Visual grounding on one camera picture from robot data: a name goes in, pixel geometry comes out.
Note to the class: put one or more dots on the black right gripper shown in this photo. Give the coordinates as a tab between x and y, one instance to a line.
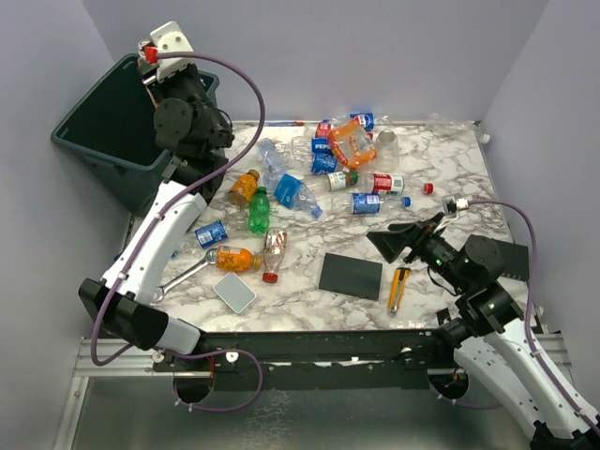
416	233

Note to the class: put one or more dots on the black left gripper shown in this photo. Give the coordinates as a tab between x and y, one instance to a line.
159	90

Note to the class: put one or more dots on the blue label clear bottle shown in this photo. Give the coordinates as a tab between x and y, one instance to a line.
368	204

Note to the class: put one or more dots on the red label clear bottle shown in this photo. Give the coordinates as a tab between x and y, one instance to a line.
390	183

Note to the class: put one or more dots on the red cap clear bottle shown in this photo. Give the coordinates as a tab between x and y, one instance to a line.
273	253

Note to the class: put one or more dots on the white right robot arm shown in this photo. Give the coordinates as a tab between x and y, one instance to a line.
491	337

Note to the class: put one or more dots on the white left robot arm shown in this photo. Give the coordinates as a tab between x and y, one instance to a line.
120	303

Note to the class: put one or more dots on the dark green plastic bin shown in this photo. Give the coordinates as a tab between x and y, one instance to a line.
127	142

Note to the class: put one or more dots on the yellow utility knife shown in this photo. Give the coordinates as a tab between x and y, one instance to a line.
399	280

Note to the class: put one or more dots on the black rectangular box centre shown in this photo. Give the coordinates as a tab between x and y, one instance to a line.
351	276

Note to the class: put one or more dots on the blue label bottle middle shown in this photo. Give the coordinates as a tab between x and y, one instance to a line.
324	164

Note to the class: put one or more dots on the small orange juice bottle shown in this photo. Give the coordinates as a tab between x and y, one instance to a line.
244	188

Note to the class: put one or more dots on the big orange bottle at back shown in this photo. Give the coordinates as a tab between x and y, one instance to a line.
351	145

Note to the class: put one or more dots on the clear crushed water bottle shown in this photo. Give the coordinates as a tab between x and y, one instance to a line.
274	161

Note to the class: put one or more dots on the pepsi bottle upper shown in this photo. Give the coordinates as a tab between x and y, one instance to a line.
304	146

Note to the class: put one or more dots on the pepsi bottle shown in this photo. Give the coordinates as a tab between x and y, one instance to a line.
304	146
368	120

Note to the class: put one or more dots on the pepsi bottle at back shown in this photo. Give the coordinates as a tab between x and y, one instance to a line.
368	120

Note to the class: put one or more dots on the black box right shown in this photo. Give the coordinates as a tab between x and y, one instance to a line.
517	260

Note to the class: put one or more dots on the green plastic bottle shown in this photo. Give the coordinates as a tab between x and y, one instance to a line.
259	212

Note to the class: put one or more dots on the red label bottle at back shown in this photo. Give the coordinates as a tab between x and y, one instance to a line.
318	130

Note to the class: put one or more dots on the blue label bottle left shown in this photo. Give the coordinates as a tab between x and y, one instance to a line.
208	236

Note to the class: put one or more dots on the silver wrench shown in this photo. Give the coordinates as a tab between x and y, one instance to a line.
180	279

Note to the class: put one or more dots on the orange juice bottle lying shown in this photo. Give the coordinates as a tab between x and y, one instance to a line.
235	259

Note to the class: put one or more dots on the white grey rectangular case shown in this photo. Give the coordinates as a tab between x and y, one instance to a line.
234	292

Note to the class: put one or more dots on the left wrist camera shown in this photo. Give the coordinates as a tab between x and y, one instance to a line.
158	59

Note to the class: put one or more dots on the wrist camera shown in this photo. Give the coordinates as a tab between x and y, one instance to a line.
158	59
454	205

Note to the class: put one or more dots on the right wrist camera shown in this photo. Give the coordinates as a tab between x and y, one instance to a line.
454	205

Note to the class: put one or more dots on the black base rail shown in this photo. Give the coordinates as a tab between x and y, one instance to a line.
315	360

